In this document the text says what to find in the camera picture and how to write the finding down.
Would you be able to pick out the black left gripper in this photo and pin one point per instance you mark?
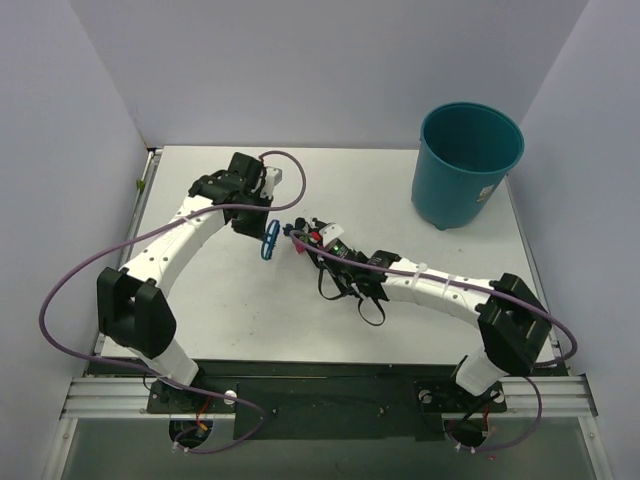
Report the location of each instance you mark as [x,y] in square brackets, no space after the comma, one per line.
[251,223]

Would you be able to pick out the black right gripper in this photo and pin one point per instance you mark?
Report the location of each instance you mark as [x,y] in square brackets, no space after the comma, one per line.
[311,239]

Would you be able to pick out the blue brush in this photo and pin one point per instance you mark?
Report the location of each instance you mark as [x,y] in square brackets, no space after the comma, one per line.
[269,240]

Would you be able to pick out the black slotted scoop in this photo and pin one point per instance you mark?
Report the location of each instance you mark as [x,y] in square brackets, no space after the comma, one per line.
[310,234]

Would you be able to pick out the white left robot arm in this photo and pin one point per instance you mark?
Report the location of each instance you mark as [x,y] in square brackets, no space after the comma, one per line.
[132,305]

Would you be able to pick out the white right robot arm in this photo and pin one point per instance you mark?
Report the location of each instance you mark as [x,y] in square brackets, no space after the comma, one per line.
[514,335]

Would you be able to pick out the teal plastic bin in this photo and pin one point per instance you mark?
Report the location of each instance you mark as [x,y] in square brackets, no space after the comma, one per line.
[466,149]

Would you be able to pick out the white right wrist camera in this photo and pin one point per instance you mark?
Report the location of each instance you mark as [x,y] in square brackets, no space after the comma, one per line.
[331,232]

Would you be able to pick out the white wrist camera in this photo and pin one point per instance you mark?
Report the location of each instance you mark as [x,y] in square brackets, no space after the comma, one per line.
[331,232]
[272,177]

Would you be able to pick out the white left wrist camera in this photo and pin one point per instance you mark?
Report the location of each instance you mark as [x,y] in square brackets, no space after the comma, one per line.
[272,177]

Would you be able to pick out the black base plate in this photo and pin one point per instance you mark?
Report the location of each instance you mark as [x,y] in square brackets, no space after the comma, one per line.
[332,401]

